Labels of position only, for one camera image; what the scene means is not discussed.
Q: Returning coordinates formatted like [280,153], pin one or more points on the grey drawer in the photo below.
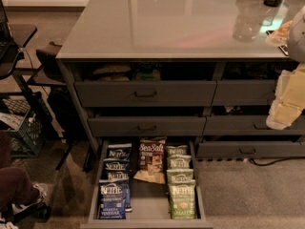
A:
[145,93]
[147,125]
[244,92]
[250,149]
[248,125]

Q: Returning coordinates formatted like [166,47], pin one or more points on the blue Kettle bag back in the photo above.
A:
[120,151]

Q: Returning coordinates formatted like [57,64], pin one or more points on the blue Kettle bag front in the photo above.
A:
[112,199]

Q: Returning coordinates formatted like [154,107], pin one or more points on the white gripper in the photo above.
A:
[297,37]

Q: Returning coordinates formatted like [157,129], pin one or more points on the bottom right grey drawer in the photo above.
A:
[250,149]

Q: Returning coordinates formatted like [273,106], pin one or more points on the middle left grey drawer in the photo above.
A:
[147,125]

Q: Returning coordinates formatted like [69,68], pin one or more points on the green Kettle bag back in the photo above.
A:
[177,150]

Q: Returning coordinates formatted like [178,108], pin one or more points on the black white marker tag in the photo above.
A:
[283,48]

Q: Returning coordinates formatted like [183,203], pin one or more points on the white sneaker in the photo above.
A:
[41,193]

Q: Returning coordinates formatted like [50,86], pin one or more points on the middle right grey drawer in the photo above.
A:
[248,125]

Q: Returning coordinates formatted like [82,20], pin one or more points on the green kettle bag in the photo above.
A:
[179,175]
[177,150]
[182,199]
[179,162]

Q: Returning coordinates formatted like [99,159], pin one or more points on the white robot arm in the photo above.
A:
[296,39]

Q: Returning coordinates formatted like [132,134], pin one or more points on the person leg dark trousers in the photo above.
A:
[15,184]

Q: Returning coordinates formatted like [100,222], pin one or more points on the green Kettle bag front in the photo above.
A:
[182,199]

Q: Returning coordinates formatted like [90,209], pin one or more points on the black office chair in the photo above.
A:
[13,40]

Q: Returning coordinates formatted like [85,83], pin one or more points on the top left grey drawer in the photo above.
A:
[145,93]

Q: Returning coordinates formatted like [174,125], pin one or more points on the tan bag in top drawer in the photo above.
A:
[112,72]

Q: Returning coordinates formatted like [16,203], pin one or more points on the green bag in top drawer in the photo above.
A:
[146,72]

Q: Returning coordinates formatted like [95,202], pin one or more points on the blue kettle bag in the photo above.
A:
[112,199]
[120,151]
[117,165]
[124,177]

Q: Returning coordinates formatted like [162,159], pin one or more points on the green plastic crate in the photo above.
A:
[20,122]

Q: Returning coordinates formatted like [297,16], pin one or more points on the open bottom left drawer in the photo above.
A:
[150,202]

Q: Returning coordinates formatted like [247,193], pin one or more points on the brown sea salt chip bag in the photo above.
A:
[151,157]

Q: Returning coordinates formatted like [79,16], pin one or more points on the top right grey drawer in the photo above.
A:
[244,92]

